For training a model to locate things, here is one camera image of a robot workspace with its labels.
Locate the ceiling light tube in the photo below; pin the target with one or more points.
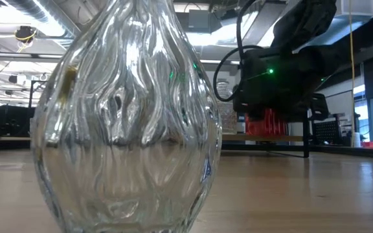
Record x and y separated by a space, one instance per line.
212 61

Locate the large silver duct hood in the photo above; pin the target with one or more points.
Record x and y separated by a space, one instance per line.
257 29

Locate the red box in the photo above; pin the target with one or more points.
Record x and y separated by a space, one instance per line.
371 145

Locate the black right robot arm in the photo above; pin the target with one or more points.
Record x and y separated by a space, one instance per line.
303 19

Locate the grey ceiling box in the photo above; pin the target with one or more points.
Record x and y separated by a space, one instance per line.
199 21

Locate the black background workstation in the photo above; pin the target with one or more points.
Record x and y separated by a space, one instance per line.
11 119

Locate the white cylinder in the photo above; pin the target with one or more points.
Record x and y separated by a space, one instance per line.
357 140

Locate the red ribbed round glass vase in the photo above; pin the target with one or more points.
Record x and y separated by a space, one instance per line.
270 126

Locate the silver corrugated ventilation duct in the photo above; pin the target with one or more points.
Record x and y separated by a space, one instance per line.
34 8

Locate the red cylindrical glass vase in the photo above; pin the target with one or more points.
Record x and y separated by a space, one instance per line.
249 126

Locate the black perforated chair back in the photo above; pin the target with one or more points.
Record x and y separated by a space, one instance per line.
327 132

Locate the wooden shelf black metal frame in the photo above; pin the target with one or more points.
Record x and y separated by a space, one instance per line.
270 138

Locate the clear wavy glass vase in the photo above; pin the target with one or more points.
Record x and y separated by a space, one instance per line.
125 145

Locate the long ceiling light strip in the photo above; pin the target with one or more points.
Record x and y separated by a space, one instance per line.
44 56

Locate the clear cylindrical glass vase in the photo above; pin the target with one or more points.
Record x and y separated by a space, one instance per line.
224 89

